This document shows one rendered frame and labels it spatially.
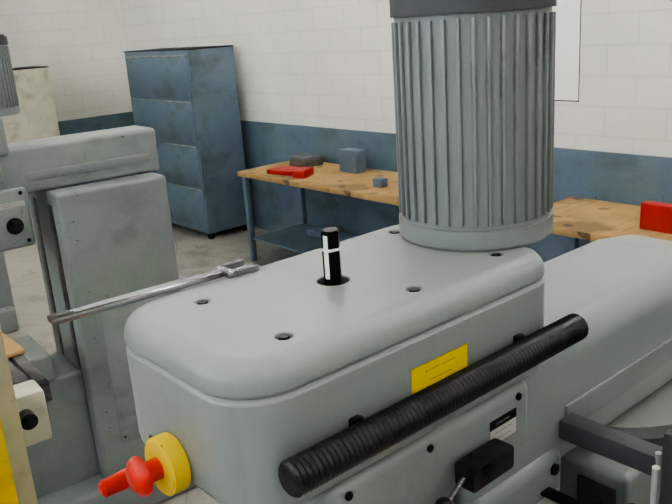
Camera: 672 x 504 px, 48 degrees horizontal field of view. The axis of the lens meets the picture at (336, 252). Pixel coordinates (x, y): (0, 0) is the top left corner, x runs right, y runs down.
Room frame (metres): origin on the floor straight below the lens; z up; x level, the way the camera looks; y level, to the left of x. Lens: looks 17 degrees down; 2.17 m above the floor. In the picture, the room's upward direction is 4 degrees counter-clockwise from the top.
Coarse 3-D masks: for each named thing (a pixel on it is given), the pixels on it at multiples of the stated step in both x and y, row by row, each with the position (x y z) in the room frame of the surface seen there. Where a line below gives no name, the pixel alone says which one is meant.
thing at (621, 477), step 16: (656, 400) 1.08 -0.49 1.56; (624, 416) 1.04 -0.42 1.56; (640, 416) 1.03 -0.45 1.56; (656, 416) 1.03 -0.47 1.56; (624, 432) 1.01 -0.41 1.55; (640, 432) 1.00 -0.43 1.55; (656, 432) 1.00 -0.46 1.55; (576, 448) 1.01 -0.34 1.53; (560, 464) 1.01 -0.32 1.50; (576, 464) 0.99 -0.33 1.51; (592, 464) 0.97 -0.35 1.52; (608, 464) 0.97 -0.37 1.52; (560, 480) 1.01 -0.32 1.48; (576, 480) 0.99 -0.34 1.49; (592, 480) 0.97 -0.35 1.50; (608, 480) 0.95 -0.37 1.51; (624, 480) 0.93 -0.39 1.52; (640, 480) 0.95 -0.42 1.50; (576, 496) 0.99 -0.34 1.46; (592, 496) 0.96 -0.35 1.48; (608, 496) 0.94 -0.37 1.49; (624, 496) 0.93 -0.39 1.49; (640, 496) 0.95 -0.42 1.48
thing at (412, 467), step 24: (480, 408) 0.80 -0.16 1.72; (504, 408) 0.82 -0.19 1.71; (432, 432) 0.75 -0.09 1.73; (456, 432) 0.77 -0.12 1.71; (480, 432) 0.79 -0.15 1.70; (504, 432) 0.82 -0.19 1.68; (408, 456) 0.72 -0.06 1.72; (432, 456) 0.74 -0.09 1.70; (456, 456) 0.76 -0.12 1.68; (360, 480) 0.67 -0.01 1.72; (384, 480) 0.69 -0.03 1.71; (408, 480) 0.71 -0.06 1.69; (432, 480) 0.74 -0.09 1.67
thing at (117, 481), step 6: (114, 474) 0.73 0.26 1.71; (120, 474) 0.73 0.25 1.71; (102, 480) 0.73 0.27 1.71; (108, 480) 0.73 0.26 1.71; (114, 480) 0.73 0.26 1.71; (120, 480) 0.73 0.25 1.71; (126, 480) 0.73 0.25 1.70; (102, 486) 0.72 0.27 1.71; (108, 486) 0.72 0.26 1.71; (114, 486) 0.72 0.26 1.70; (120, 486) 0.73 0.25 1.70; (126, 486) 0.73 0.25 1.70; (102, 492) 0.72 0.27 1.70; (108, 492) 0.72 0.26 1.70; (114, 492) 0.72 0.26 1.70
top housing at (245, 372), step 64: (320, 256) 0.91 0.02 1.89; (384, 256) 0.89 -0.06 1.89; (448, 256) 0.87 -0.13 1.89; (512, 256) 0.85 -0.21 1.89; (128, 320) 0.75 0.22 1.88; (192, 320) 0.72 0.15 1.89; (256, 320) 0.71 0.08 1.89; (320, 320) 0.70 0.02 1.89; (384, 320) 0.70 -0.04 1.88; (448, 320) 0.75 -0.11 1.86; (512, 320) 0.82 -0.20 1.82; (192, 384) 0.63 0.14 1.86; (256, 384) 0.60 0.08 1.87; (320, 384) 0.63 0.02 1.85; (384, 384) 0.68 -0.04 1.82; (512, 384) 0.83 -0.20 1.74; (192, 448) 0.65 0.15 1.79; (256, 448) 0.60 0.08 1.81
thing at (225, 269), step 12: (228, 264) 0.88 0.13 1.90; (240, 264) 0.89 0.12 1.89; (252, 264) 0.87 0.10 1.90; (192, 276) 0.84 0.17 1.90; (204, 276) 0.84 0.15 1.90; (216, 276) 0.85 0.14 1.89; (228, 276) 0.85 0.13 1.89; (156, 288) 0.81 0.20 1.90; (168, 288) 0.81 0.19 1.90; (180, 288) 0.82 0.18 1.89; (108, 300) 0.78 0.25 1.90; (120, 300) 0.78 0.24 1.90; (132, 300) 0.78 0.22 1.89; (60, 312) 0.75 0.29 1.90; (72, 312) 0.75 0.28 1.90; (84, 312) 0.75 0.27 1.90; (96, 312) 0.76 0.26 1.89
